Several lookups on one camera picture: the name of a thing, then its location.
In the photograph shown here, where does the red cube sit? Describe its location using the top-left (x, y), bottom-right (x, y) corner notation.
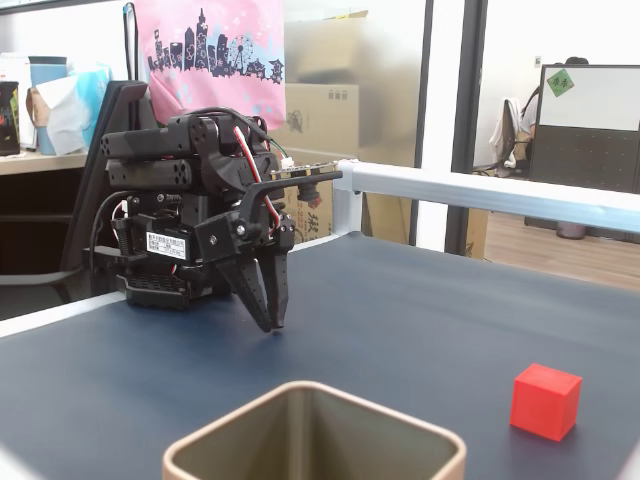
top-left (509, 362), bottom-right (584, 443)

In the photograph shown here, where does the beige square metal container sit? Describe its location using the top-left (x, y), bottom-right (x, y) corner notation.
top-left (161, 380), bottom-right (469, 480)

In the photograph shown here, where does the cardboard box with black print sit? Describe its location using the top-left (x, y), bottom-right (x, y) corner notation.
top-left (269, 146), bottom-right (336, 247)

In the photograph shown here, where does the black table clamp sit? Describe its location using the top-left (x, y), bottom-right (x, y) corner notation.
top-left (89, 212), bottom-right (146, 267)

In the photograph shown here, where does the black office chair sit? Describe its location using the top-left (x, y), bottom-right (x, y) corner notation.
top-left (0, 78), bottom-right (161, 307)

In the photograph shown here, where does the white crumpled tissue paper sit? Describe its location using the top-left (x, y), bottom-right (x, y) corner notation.
top-left (31, 63), bottom-right (114, 157)

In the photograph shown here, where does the wooden desk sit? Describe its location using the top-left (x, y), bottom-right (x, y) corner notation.
top-left (0, 148), bottom-right (92, 277)

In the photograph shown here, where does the pink skyline print bag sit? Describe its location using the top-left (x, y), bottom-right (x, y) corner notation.
top-left (133, 0), bottom-right (288, 133)

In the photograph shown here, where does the blue tumbler cup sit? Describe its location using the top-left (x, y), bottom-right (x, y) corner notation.
top-left (27, 55), bottom-right (70, 157)

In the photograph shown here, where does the black printed box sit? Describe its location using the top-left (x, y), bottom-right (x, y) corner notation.
top-left (0, 80), bottom-right (22, 157)

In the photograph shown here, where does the office chair with white garment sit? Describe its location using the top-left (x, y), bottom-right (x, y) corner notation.
top-left (488, 97), bottom-right (532, 177)

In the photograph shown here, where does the purple waste bin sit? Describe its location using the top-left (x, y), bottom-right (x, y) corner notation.
top-left (556, 218), bottom-right (587, 240)

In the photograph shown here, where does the person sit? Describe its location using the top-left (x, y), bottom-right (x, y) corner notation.
top-left (518, 55), bottom-right (591, 140)

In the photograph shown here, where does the office partition panel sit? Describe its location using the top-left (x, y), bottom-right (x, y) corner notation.
top-left (528, 63), bottom-right (640, 195)

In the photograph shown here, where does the green paper note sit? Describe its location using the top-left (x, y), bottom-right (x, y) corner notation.
top-left (545, 69), bottom-right (577, 98)

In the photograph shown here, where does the red white servo cable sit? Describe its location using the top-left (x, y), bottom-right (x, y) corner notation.
top-left (232, 124), bottom-right (282, 236)

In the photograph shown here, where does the black gripper camera with bracket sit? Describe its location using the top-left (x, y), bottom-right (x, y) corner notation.
top-left (240, 158), bottom-right (346, 236)

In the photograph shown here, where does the aluminium frame post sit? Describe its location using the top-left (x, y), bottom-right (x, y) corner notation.
top-left (331, 185), bottom-right (364, 237)

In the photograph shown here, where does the green white camera wire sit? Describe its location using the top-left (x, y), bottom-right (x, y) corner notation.
top-left (263, 134), bottom-right (297, 172)

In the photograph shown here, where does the black base cable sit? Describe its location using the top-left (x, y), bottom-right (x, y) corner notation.
top-left (82, 191), bottom-right (132, 301)

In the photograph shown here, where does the white table edge rail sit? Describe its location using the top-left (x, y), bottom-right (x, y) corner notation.
top-left (0, 230), bottom-right (351, 337)

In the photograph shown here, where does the aluminium frame rail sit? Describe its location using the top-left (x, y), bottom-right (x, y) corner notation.
top-left (333, 158), bottom-right (640, 235)

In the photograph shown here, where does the grey door frame post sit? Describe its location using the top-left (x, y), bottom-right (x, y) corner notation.
top-left (412, 0), bottom-right (436, 247)

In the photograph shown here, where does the black door frame post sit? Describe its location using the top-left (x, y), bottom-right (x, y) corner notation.
top-left (445, 0), bottom-right (485, 257)

